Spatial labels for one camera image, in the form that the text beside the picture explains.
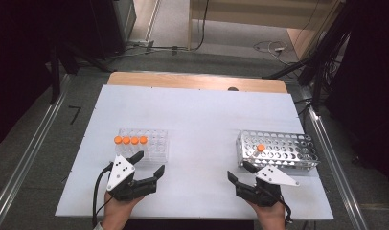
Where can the perforated metal tube rack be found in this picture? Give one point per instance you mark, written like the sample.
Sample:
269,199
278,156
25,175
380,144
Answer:
279,150

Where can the black cabinet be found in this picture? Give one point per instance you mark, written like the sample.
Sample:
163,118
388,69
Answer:
103,25

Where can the aluminium floor rail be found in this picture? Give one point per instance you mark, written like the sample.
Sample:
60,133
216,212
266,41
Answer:
33,143
330,153

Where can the person's left hand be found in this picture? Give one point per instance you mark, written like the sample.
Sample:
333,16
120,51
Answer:
119,215

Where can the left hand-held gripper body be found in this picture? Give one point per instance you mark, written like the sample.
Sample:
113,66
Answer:
120,174

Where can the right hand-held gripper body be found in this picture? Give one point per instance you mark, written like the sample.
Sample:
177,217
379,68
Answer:
272,182

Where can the person's dark clothing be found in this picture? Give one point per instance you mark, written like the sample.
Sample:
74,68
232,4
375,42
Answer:
189,225

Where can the wooden table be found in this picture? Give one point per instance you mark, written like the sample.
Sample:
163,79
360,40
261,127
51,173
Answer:
183,80

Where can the light wooden furniture frame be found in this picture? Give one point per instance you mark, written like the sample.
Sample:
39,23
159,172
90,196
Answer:
263,14

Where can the person's white sleeve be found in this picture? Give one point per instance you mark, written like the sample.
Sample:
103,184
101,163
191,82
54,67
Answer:
98,227

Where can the clear plastic tube rack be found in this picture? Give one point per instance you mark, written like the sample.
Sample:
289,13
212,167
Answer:
151,145

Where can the grey power strip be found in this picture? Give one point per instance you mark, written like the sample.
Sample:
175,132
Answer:
141,43

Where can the black stand legs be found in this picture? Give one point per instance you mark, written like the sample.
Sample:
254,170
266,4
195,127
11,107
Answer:
57,73

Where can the person's right hand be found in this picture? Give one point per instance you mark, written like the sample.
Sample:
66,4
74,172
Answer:
272,217

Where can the white work board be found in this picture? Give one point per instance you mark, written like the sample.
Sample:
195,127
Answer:
195,121

